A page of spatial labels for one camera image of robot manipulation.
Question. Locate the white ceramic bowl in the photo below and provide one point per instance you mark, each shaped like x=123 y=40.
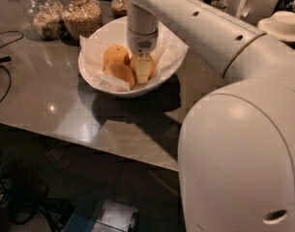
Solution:
x=108 y=33

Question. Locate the white paper liner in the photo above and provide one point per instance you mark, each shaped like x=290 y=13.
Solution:
x=171 y=53

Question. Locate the orange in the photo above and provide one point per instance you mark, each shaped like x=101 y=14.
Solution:
x=122 y=72
x=134 y=57
x=115 y=54

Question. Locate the stack of white plates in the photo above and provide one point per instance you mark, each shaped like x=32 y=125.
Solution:
x=280 y=25

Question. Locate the glass jar with oats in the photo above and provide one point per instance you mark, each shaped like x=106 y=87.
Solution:
x=46 y=18

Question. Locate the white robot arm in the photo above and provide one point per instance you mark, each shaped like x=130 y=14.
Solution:
x=236 y=150

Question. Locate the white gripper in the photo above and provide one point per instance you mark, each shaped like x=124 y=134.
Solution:
x=142 y=43

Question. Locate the glass jar with dark granola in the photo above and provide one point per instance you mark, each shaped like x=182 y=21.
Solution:
x=119 y=8

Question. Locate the white card stand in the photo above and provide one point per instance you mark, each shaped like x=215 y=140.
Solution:
x=242 y=2

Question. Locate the blue and silver box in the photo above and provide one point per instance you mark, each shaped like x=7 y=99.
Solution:
x=102 y=216

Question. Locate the glass jar with nuts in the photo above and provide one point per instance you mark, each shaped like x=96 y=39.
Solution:
x=82 y=17

